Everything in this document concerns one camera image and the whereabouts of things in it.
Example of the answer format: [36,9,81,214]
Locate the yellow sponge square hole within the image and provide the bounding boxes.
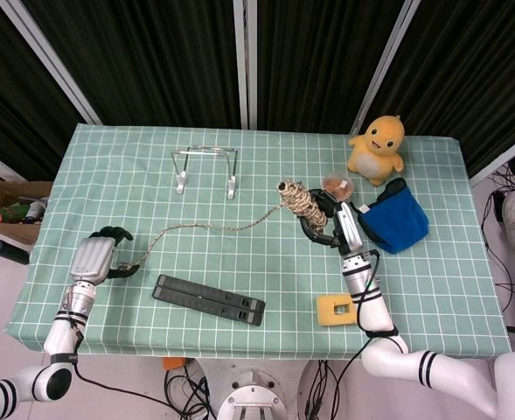
[316,293,358,328]

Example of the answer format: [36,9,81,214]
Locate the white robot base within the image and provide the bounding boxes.
[215,358,293,420]

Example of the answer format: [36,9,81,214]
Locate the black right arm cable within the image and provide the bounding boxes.
[335,248,383,382]

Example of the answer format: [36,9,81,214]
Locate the black curtain panel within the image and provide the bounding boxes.
[365,0,515,179]
[0,0,87,180]
[255,0,400,131]
[20,0,243,129]

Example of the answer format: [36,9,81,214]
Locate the metal wire stand white feet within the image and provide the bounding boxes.
[171,146,240,201]

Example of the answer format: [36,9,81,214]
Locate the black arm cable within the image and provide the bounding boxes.
[66,323,175,410]
[335,248,383,382]

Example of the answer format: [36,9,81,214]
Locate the green checkered tablecloth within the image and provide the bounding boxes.
[3,122,512,361]

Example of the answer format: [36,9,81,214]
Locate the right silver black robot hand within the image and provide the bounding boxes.
[298,188,365,256]

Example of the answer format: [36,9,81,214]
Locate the blue cloth bag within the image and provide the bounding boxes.
[351,177,430,255]

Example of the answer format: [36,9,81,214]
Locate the black cylinder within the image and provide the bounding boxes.
[0,239,31,266]

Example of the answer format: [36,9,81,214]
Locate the yellow plush toy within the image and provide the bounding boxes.
[347,114,406,187]

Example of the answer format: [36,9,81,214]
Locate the black floor cable tangle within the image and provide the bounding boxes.
[164,361,218,420]

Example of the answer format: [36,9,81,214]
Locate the beige braided rope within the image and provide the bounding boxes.
[116,179,328,272]

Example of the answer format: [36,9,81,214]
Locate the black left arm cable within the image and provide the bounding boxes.
[66,323,175,410]

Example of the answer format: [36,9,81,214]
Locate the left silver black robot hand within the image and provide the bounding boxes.
[69,226,143,284]

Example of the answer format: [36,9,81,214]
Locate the cardboard box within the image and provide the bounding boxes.
[0,164,53,246]

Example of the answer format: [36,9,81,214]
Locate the clear lidded food container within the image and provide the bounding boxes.
[322,171,355,203]

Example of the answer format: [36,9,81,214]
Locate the black folding stand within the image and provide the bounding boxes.
[151,274,267,327]

